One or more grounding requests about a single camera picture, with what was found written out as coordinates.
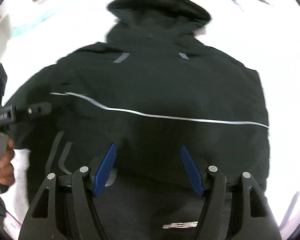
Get left hand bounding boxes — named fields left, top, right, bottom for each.
left=0, top=138, right=15, bottom=187

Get black hooded jacket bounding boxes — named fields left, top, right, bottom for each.
left=9, top=0, right=269, bottom=239

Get floral quilted bed cover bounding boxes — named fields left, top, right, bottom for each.
left=0, top=0, right=300, bottom=239

